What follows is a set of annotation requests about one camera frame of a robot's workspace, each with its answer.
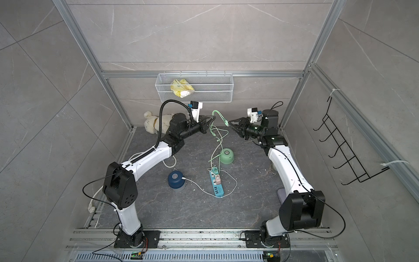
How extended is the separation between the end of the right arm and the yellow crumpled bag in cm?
33

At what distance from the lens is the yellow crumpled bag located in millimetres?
860

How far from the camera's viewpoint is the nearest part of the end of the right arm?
66 centimetres
